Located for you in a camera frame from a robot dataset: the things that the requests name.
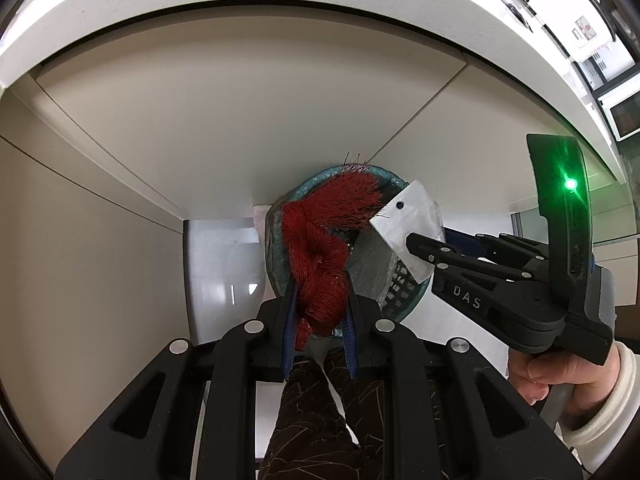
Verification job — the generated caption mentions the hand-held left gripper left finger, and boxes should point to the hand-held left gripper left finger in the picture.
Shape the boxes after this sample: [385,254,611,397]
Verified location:
[55,275,299,480]

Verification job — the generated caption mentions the white rice cooker pink flowers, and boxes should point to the white rice cooker pink flowers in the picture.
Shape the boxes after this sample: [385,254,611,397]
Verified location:
[525,0,618,58]

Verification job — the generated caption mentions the white microwave oven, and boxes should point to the white microwave oven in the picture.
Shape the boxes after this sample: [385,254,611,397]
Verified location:
[582,52,640,141]

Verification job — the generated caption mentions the teal plastic basket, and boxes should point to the teal plastic basket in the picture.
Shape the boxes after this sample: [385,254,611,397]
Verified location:
[265,162,446,351]

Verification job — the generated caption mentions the person's right hand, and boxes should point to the person's right hand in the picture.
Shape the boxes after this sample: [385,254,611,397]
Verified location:
[510,345,623,413]

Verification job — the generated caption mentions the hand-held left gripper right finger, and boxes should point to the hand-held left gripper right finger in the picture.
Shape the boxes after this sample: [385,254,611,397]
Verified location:
[345,285,583,480]

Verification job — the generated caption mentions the red yarn skein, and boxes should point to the red yarn skein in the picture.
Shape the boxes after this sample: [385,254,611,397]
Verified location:
[281,152,386,351]

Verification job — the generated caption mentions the beige cabinet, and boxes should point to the beige cabinet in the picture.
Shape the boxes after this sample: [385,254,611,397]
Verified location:
[0,0,623,356]

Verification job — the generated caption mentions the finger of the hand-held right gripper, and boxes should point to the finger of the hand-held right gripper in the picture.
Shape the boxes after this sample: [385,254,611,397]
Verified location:
[406,232,531,321]
[475,232,551,273]

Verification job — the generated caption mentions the person's legs patterned pants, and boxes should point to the person's legs patterned pants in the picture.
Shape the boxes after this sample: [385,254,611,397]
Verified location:
[257,342,396,480]

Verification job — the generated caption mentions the small clear plastic bag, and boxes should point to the small clear plastic bag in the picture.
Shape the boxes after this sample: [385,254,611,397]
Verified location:
[370,180,446,286]

